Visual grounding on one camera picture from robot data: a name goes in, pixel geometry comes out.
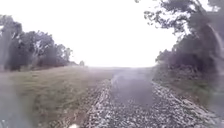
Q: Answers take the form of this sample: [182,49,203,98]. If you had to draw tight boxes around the grey gravel track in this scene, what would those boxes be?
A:
[56,67,224,128]

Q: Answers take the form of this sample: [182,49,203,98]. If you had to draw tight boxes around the grass field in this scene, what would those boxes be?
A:
[0,65,116,128]

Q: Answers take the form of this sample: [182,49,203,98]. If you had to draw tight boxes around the grass verge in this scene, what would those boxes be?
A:
[151,64,224,118]

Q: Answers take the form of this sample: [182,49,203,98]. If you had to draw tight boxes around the row of trees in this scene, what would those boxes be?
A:
[0,14,77,72]

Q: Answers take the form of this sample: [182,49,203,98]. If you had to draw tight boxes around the large dark trees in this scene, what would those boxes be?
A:
[134,0,224,84]

